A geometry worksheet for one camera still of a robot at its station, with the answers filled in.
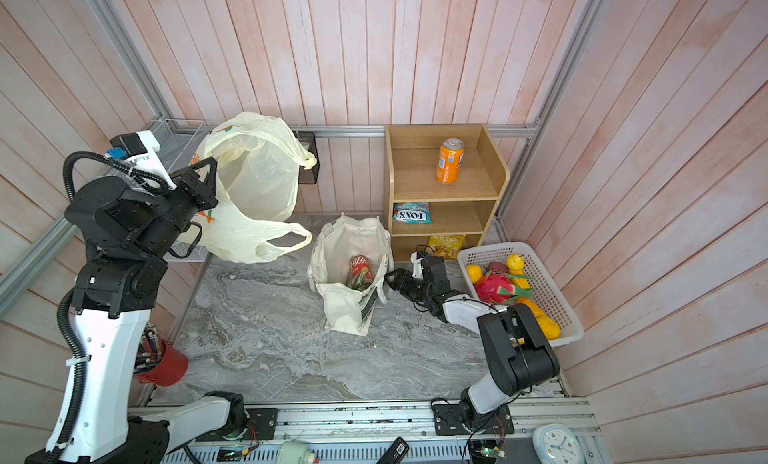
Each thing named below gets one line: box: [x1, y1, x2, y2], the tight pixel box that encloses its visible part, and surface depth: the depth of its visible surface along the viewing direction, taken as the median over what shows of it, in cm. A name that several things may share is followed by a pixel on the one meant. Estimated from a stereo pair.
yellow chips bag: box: [428, 234, 466, 259], surface depth 109 cm
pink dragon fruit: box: [476, 271, 535, 304], surface depth 91 cm
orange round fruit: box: [466, 264, 483, 283], surface depth 98 cm
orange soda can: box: [436, 138, 465, 184], surface depth 80 cm
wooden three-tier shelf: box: [384, 124, 510, 262], surface depth 94 cm
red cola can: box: [351, 255, 374, 284], surface depth 100 cm
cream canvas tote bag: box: [307, 213, 393, 337], surface depth 88 cm
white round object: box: [278, 441, 316, 464], surface depth 67 cm
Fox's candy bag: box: [392, 202, 433, 224], surface depth 95 cm
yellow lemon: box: [506, 253, 525, 271], surface depth 97 cm
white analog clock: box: [532, 423, 585, 464], surface depth 70 cm
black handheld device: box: [376, 436, 410, 464], surface depth 69 cm
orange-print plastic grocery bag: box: [180, 111, 318, 264], surface depth 58 cm
